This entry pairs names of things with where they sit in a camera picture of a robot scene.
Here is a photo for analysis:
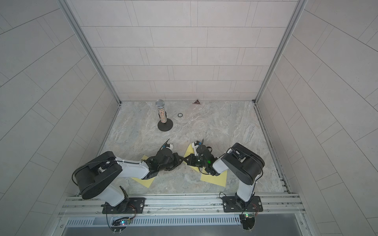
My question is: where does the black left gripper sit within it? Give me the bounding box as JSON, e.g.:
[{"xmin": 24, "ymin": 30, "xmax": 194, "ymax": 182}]
[{"xmin": 158, "ymin": 153, "xmax": 187, "ymax": 172}]

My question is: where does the metal corner profile left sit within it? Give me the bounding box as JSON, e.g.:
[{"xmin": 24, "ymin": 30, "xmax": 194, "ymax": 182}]
[{"xmin": 57, "ymin": 0, "xmax": 122, "ymax": 106}]

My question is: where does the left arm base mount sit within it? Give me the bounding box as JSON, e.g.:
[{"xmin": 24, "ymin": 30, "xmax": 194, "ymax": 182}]
[{"xmin": 101, "ymin": 185, "xmax": 146, "ymax": 214}]

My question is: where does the right circuit board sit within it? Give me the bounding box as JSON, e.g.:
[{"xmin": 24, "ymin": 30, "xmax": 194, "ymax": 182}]
[{"xmin": 239, "ymin": 214, "xmax": 256, "ymax": 231}]

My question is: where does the vent grille strip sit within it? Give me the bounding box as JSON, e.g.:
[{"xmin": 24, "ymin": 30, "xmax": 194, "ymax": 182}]
[{"xmin": 66, "ymin": 215, "xmax": 241, "ymax": 228}]

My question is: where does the metal corner profile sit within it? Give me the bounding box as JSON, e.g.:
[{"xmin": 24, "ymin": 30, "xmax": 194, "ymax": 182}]
[
  {"xmin": 253, "ymin": 0, "xmax": 308, "ymax": 104},
  {"xmin": 57, "ymin": 0, "xmax": 122, "ymax": 106}
]

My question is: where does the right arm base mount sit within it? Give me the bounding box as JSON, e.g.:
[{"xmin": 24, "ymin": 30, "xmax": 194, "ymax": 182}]
[{"xmin": 219, "ymin": 193, "xmax": 263, "ymax": 213}]

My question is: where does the circuit board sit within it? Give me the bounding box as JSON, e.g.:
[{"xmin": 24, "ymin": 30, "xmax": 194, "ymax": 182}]
[
  {"xmin": 239, "ymin": 214, "xmax": 256, "ymax": 231},
  {"xmin": 111, "ymin": 217, "xmax": 132, "ymax": 234}
]

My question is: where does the red triangular sticker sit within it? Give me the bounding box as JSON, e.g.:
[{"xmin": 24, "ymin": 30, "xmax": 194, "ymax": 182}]
[{"xmin": 193, "ymin": 99, "xmax": 201, "ymax": 105}]

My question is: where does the aluminium rail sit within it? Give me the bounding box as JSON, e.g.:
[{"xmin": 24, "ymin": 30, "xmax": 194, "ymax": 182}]
[{"xmin": 60, "ymin": 193, "xmax": 305, "ymax": 217}]

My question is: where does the yellow square paper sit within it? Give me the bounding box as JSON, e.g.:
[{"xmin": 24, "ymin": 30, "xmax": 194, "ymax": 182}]
[{"xmin": 184, "ymin": 144, "xmax": 199, "ymax": 173}]

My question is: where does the metal corner profile right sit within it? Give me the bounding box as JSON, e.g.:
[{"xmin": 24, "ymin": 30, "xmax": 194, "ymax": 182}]
[{"xmin": 253, "ymin": 0, "xmax": 308, "ymax": 104}]

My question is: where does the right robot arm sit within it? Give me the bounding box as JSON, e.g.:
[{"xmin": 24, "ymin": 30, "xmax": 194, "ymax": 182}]
[{"xmin": 184, "ymin": 141, "xmax": 265, "ymax": 207}]

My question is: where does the black round-base stand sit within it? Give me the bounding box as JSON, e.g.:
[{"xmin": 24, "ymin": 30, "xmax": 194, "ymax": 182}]
[{"xmin": 156, "ymin": 99, "xmax": 173, "ymax": 132}]

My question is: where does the left circuit board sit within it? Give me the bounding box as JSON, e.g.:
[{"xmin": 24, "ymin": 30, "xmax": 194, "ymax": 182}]
[{"xmin": 111, "ymin": 217, "xmax": 132, "ymax": 234}]

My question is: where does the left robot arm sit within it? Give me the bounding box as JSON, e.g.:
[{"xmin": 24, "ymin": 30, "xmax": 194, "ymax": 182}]
[{"xmin": 72, "ymin": 145, "xmax": 184, "ymax": 207}]

